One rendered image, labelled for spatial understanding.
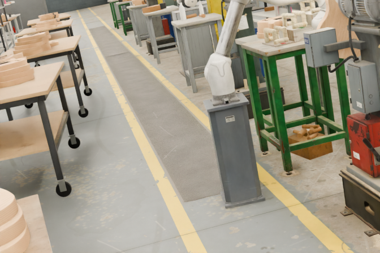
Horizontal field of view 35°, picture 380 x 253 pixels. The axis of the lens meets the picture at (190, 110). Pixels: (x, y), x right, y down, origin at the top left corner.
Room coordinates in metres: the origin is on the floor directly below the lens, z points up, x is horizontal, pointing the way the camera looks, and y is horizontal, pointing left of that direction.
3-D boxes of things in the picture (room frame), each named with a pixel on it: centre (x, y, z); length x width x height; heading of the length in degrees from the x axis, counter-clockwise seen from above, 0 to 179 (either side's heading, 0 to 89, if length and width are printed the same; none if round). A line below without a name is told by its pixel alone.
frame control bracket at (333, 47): (3.34, -0.90, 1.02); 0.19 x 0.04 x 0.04; 99
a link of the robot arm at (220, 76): (3.90, -0.24, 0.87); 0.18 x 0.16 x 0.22; 4
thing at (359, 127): (3.19, -0.95, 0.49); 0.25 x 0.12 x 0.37; 9
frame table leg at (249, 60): (4.69, -0.54, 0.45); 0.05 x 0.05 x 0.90; 9
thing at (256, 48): (4.46, -0.83, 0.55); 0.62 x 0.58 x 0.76; 9
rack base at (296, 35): (4.42, -0.88, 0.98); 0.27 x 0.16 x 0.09; 13
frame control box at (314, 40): (3.33, -0.84, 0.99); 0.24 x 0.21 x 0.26; 9
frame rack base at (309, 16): (4.45, -1.03, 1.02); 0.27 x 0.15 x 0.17; 13
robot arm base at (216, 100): (3.87, -0.24, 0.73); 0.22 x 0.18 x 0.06; 1
